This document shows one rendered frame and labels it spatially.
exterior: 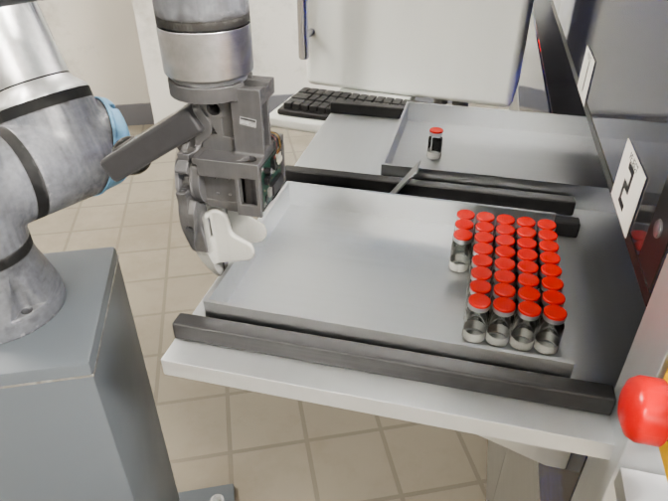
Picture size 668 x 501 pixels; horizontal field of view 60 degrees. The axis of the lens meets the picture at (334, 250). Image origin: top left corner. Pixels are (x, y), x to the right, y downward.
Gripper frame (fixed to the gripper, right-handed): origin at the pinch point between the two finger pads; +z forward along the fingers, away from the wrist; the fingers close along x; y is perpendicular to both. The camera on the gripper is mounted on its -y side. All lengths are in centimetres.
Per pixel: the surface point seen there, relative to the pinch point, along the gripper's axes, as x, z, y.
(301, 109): 70, 10, -11
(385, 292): 3.6, 3.4, 17.7
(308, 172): 25.9, 1.6, 2.9
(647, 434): -20.1, -8.1, 36.3
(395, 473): 44, 92, 18
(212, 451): 39, 92, -29
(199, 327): -8.1, 1.6, 1.7
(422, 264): 9.7, 3.4, 21.1
